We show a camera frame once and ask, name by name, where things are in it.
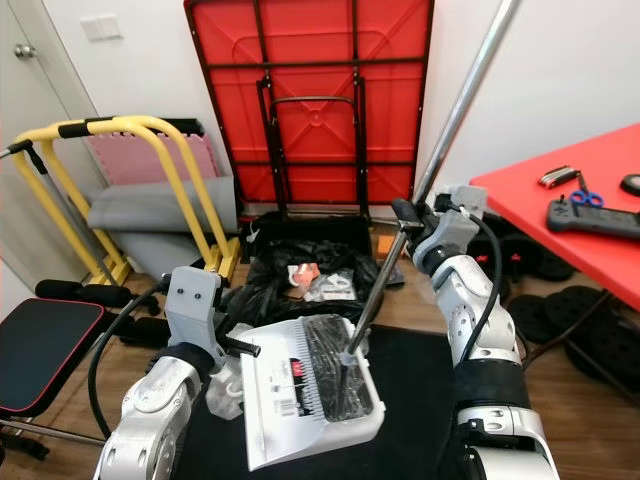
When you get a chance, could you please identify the white dustpan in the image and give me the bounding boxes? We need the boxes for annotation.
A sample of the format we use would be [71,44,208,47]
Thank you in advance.
[238,313,386,471]

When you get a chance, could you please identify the red table top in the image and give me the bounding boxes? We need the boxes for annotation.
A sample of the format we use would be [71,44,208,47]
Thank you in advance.
[470,122,640,283]

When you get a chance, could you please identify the black weight plate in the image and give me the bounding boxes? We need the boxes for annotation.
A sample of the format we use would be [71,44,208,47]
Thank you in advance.
[565,310,640,396]
[510,290,611,346]
[490,215,561,291]

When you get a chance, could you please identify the red white wrapper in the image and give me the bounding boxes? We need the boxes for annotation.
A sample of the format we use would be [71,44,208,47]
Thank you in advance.
[285,262,321,291]

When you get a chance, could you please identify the black rubbish bin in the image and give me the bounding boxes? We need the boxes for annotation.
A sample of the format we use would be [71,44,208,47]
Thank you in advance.
[238,212,381,251]

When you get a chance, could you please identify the white printed box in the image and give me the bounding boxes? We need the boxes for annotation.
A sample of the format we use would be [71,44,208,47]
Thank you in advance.
[305,270,356,304]

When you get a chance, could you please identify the metal hex key set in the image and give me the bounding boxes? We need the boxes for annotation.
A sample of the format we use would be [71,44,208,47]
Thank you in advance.
[538,165,583,189]

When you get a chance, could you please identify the grey rolled mat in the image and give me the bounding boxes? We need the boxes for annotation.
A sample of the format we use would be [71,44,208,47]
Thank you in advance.
[85,180,226,281]

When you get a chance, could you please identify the black foam bench rollers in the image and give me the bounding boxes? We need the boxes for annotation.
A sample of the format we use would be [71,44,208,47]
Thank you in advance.
[35,278,171,346]

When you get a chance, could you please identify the pink foam mat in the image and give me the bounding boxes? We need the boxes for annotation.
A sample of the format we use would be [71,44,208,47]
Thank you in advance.
[85,133,211,186]

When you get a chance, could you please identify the white door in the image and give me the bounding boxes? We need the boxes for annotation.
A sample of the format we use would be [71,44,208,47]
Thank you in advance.
[0,0,63,291]

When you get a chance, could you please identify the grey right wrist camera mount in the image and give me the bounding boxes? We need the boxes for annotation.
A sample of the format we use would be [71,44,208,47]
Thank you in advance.
[433,184,489,263]

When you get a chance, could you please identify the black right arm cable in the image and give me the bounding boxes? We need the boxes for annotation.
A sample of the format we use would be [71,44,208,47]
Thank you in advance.
[455,210,506,471]

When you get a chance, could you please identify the red folded table black frame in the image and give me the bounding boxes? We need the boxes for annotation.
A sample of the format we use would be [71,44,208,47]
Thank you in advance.
[183,0,436,211]

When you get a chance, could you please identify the blue handled scissors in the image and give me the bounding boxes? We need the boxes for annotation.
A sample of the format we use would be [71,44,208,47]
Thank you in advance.
[567,178,606,209]

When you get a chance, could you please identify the yellow metal exercise frame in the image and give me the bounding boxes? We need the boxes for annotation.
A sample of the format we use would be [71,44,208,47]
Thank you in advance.
[0,113,233,291]

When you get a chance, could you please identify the white light switch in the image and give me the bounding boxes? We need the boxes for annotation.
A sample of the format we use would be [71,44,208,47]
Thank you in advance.
[79,13,123,42]

